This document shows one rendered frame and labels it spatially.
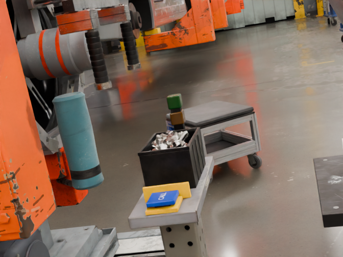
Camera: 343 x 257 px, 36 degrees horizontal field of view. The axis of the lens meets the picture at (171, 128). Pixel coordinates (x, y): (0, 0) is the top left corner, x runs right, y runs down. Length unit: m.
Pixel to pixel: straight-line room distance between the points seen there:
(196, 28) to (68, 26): 3.86
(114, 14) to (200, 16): 3.52
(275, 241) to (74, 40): 1.08
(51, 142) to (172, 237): 0.43
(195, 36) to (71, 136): 3.82
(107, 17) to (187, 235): 0.71
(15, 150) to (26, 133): 0.07
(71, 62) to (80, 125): 0.19
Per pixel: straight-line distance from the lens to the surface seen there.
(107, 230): 2.03
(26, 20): 1.59
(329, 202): 1.60
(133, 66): 1.68
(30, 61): 1.55
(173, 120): 1.61
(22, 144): 1.15
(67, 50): 1.50
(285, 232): 2.14
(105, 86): 1.36
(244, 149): 2.81
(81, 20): 1.35
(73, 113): 1.43
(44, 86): 1.85
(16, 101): 1.15
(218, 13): 7.08
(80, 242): 1.82
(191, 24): 5.20
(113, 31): 4.28
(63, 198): 1.65
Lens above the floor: 0.92
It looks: 13 degrees down
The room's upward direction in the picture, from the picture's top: 11 degrees counter-clockwise
